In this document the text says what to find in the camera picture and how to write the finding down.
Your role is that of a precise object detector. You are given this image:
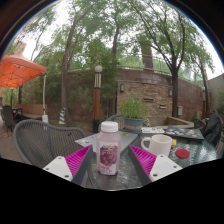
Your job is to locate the blue yellow striped cone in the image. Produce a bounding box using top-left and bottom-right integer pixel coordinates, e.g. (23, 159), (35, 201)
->
(58, 106), (67, 126)

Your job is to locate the orange canopy tent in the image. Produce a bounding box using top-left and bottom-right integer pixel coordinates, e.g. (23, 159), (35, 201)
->
(0, 51), (50, 124)

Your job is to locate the white ceramic mug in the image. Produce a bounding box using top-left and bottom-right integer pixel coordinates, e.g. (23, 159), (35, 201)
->
(140, 134), (174, 158)

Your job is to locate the brown lamp post white globe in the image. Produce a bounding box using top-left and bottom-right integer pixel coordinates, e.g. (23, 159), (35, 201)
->
(92, 65), (104, 134)

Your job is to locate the group of dark patio chairs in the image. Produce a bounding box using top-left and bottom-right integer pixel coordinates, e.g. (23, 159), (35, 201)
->
(0, 104), (24, 134)

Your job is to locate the green plant in teal pot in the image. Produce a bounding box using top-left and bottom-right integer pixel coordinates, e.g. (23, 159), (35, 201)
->
(118, 95), (151, 134)

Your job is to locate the pink drink bottle white cap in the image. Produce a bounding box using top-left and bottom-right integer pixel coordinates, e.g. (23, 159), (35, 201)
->
(95, 120), (122, 177)

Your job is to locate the dark chair holding jacket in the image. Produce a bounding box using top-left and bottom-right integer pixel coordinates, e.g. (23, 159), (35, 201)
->
(193, 114), (224, 158)

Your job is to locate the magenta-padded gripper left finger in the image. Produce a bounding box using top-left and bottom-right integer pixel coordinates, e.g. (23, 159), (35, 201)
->
(42, 144), (96, 187)

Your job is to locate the grey mesh patio chair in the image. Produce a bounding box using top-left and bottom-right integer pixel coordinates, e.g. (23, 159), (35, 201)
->
(13, 119), (88, 169)

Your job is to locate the black jacket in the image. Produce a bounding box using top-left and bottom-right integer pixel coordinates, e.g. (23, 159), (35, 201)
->
(200, 113), (224, 148)

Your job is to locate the black laptop with stickers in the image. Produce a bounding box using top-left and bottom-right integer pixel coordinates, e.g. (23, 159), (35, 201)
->
(164, 126), (205, 141)

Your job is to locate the white sticker sheet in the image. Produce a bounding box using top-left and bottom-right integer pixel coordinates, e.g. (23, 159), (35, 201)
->
(140, 126), (166, 135)

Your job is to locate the flat round red coaster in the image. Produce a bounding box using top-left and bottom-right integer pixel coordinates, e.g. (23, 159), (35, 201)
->
(174, 148), (191, 159)

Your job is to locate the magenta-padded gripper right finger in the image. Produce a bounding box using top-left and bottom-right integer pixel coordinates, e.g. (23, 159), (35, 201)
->
(128, 144), (184, 186)

